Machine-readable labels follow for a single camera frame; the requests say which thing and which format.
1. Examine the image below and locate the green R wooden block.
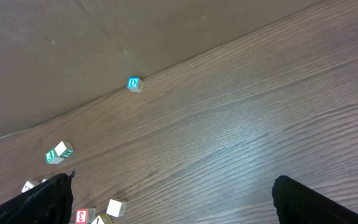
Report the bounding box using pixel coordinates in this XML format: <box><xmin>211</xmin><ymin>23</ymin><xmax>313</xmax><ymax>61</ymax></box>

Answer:
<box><xmin>55</xmin><ymin>141</ymin><xmax>74</xmax><ymax>158</ymax></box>

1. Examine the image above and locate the tan picture block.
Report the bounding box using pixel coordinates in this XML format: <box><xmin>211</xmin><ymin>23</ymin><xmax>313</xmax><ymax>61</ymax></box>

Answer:
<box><xmin>21</xmin><ymin>180</ymin><xmax>40</xmax><ymax>193</ymax></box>

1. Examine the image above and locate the green J wooden block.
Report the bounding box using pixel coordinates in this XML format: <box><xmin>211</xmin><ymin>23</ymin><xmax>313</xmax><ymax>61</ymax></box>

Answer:
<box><xmin>45</xmin><ymin>148</ymin><xmax>64</xmax><ymax>164</ymax></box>

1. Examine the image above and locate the white green grid block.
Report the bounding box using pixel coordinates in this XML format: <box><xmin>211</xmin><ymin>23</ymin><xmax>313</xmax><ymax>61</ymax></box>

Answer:
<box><xmin>106</xmin><ymin>199</ymin><xmax>127</xmax><ymax>217</ymax></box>

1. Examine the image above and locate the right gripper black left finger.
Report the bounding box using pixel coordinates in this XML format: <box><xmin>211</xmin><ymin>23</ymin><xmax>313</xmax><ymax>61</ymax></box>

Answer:
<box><xmin>0</xmin><ymin>171</ymin><xmax>75</xmax><ymax>224</ymax></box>

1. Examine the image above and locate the white pencil picture block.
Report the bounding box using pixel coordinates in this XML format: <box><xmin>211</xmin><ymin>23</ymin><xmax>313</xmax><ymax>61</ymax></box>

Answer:
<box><xmin>91</xmin><ymin>214</ymin><xmax>114</xmax><ymax>224</ymax></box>

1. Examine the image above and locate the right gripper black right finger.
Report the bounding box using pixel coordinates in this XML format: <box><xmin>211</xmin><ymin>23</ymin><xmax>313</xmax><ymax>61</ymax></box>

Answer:
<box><xmin>272</xmin><ymin>175</ymin><xmax>358</xmax><ymax>224</ymax></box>

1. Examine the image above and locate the blue letter block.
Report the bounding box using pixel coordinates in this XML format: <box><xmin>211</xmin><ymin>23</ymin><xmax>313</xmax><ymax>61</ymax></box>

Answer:
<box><xmin>127</xmin><ymin>77</ymin><xmax>143</xmax><ymax>93</ymax></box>

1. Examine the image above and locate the red number three block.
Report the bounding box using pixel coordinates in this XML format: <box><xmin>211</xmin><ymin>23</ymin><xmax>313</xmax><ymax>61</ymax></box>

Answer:
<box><xmin>75</xmin><ymin>208</ymin><xmax>96</xmax><ymax>224</ymax></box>

